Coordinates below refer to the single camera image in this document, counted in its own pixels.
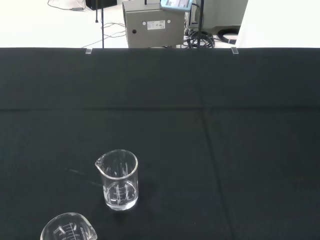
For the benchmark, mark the black bench cloth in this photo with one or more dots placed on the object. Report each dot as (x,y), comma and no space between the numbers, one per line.
(225,125)

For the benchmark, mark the grey metal control cabinet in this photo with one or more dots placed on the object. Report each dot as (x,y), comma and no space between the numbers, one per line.
(140,35)

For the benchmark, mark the clear cloth clip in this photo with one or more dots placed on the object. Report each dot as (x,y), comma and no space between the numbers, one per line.
(88,51)
(235,50)

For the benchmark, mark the black stand pole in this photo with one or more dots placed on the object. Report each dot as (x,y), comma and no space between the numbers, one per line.
(200,25)

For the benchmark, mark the black tripod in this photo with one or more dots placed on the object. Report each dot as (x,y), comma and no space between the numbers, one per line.
(102,25)

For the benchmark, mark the blue-edged tablet screen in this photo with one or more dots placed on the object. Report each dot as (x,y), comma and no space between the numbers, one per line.
(175,3)

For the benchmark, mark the black box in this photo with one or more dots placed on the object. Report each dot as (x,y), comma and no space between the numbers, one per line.
(101,3)

